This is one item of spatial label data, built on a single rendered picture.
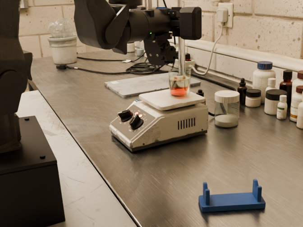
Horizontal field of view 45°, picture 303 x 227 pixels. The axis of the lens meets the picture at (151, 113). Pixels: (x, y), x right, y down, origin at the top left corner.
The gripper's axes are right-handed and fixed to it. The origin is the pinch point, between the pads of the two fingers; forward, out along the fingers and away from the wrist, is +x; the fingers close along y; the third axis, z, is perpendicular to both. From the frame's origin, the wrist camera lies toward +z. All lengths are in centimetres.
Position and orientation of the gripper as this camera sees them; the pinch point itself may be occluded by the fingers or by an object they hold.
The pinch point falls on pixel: (179, 20)
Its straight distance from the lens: 81.5
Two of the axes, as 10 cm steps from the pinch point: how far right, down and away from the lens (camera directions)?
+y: 7.1, 2.0, -6.8
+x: 7.0, -2.6, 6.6
